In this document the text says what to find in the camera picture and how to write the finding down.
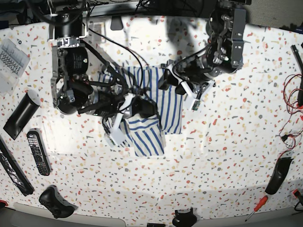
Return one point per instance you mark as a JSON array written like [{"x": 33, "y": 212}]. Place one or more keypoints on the grey table clamp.
[{"x": 116, "y": 23}]

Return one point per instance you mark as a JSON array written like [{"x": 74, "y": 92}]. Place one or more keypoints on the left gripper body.
[{"x": 195, "y": 78}]

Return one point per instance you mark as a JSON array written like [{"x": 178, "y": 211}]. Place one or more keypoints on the small red black connector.
[{"x": 296, "y": 193}]

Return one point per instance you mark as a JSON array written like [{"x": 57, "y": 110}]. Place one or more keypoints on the black game controller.
[{"x": 49, "y": 199}]

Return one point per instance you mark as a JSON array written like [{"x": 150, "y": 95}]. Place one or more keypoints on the black TV remote control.
[{"x": 39, "y": 153}]

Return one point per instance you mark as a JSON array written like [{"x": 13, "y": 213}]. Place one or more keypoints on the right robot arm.
[{"x": 72, "y": 90}]

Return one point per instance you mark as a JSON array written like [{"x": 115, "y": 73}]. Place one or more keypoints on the black angled tube part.
[{"x": 22, "y": 114}]

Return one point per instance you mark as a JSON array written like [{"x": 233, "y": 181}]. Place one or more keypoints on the red handled screwdriver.
[{"x": 260, "y": 204}]

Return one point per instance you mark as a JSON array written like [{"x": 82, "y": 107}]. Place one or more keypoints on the long black bar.
[{"x": 14, "y": 171}]

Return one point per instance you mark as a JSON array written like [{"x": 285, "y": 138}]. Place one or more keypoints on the clear plastic screw box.
[{"x": 13, "y": 63}]

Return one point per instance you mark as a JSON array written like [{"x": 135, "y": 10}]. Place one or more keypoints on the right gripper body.
[{"x": 104, "y": 105}]

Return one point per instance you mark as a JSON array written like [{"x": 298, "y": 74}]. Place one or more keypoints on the black curved plastic shell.
[{"x": 279, "y": 174}]

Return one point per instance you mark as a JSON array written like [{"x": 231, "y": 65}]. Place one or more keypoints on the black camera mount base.
[{"x": 184, "y": 218}]

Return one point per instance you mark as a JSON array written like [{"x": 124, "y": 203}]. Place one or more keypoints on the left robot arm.
[{"x": 225, "y": 27}]

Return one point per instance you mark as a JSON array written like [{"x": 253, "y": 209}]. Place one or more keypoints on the blue white striped t-shirt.
[{"x": 160, "y": 114}]

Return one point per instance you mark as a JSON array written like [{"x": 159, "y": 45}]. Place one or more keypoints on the black rod right edge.
[{"x": 297, "y": 57}]

